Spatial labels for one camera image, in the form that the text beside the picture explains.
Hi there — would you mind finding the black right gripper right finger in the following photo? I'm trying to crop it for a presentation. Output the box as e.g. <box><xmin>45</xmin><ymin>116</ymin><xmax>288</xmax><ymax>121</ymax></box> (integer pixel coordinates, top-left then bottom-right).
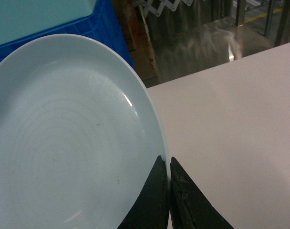
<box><xmin>170</xmin><ymin>157</ymin><xmax>233</xmax><ymax>229</ymax></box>

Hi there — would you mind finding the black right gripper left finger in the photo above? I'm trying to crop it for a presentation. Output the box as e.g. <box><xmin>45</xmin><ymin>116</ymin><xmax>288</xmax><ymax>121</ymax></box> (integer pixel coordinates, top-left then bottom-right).
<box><xmin>118</xmin><ymin>156</ymin><xmax>168</xmax><ymax>229</ymax></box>

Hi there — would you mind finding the light blue round plate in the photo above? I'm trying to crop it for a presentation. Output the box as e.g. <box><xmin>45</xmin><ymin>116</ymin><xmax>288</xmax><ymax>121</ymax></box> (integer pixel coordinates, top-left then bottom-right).
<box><xmin>0</xmin><ymin>34</ymin><xmax>170</xmax><ymax>229</ymax></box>

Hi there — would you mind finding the blue crate under teal bin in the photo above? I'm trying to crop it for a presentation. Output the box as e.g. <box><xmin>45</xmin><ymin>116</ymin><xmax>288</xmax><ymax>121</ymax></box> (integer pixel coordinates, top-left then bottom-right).
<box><xmin>0</xmin><ymin>0</ymin><xmax>134</xmax><ymax>66</ymax></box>

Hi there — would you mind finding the white scissor expanding conveyor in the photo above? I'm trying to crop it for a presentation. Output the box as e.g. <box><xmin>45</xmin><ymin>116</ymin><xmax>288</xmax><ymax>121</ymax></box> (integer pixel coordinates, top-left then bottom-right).
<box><xmin>132</xmin><ymin>0</ymin><xmax>194</xmax><ymax>18</ymax></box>

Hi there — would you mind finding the teal plastic bin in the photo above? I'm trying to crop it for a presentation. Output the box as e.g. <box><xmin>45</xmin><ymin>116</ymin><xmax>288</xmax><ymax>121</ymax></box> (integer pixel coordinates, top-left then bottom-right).
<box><xmin>0</xmin><ymin>0</ymin><xmax>96</xmax><ymax>45</ymax></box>

